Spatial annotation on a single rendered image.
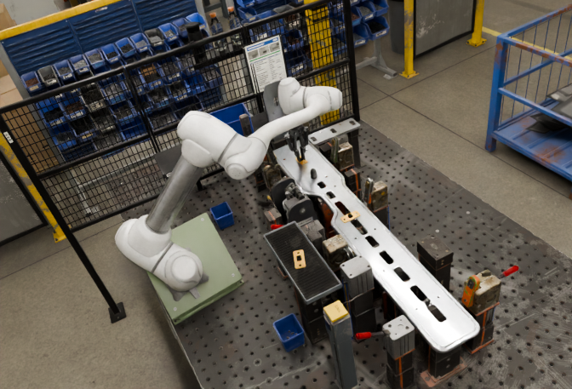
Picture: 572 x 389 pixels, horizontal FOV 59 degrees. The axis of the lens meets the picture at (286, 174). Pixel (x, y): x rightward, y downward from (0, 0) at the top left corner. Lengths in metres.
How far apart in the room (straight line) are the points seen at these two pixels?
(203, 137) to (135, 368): 1.80
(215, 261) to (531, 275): 1.39
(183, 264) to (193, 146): 0.53
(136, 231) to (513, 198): 2.62
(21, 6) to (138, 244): 6.71
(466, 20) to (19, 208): 4.41
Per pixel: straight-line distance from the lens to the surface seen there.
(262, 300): 2.35
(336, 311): 1.69
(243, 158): 1.78
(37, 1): 8.55
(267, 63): 2.84
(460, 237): 2.54
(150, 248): 2.13
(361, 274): 1.85
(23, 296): 4.05
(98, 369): 3.35
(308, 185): 2.39
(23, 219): 4.24
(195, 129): 1.81
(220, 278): 2.39
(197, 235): 2.40
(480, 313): 1.97
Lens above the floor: 2.53
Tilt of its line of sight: 38 degrees down
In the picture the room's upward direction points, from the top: 12 degrees counter-clockwise
